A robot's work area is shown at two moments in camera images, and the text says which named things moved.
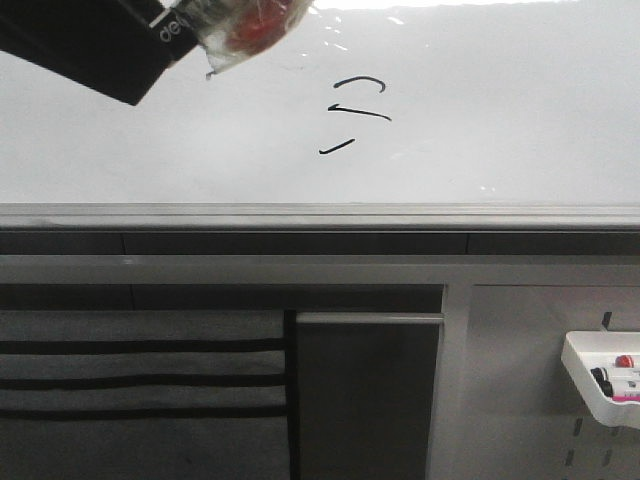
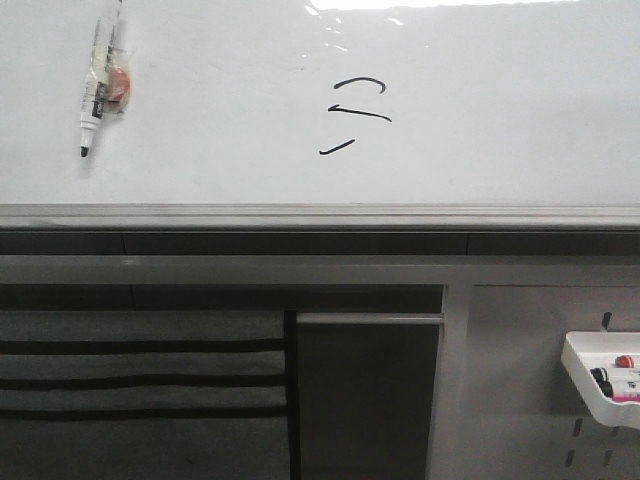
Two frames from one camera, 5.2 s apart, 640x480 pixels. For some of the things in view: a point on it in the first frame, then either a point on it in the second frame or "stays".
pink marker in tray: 625,398 stays
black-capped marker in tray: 602,377 stays
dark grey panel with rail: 365,388 stays
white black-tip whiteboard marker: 233,33 → 97,73
